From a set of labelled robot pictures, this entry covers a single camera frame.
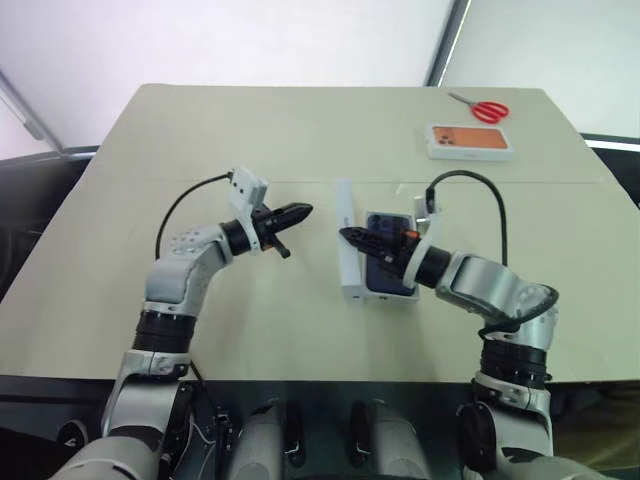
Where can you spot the white phone box base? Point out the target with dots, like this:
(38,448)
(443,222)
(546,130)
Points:
(395,299)

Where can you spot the closed box with orange print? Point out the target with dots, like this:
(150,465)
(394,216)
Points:
(470,140)

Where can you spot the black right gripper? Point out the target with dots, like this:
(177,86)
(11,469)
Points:
(400,250)

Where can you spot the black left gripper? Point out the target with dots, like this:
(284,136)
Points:
(267,225)

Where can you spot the dark blue smartphone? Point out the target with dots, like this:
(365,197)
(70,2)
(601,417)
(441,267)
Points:
(382,277)

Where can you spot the grey slanted frame bar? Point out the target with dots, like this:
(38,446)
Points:
(30,115)

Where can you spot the dark furniture piece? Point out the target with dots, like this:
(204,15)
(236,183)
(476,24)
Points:
(617,160)
(35,175)

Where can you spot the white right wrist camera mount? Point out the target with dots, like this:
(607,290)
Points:
(429,230)

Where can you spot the black shoe with white mark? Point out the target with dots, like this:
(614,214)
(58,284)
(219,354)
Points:
(72,434)

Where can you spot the silver right robot leg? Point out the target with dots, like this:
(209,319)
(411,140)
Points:
(400,440)

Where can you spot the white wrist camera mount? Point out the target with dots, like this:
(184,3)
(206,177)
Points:
(429,230)
(247,187)

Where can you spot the silver left robot leg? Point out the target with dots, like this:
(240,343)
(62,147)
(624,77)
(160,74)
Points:
(260,440)

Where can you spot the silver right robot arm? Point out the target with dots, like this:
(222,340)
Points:
(490,290)

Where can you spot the dark window frame post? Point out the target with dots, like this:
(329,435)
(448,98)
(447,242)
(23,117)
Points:
(447,42)

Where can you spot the white phone box lid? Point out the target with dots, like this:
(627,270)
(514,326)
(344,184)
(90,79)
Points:
(349,225)

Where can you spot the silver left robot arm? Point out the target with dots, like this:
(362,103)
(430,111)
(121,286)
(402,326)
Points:
(175,280)

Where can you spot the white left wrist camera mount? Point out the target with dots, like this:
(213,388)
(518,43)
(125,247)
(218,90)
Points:
(247,187)

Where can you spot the silver robot leg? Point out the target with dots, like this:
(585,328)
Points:
(400,440)
(260,440)

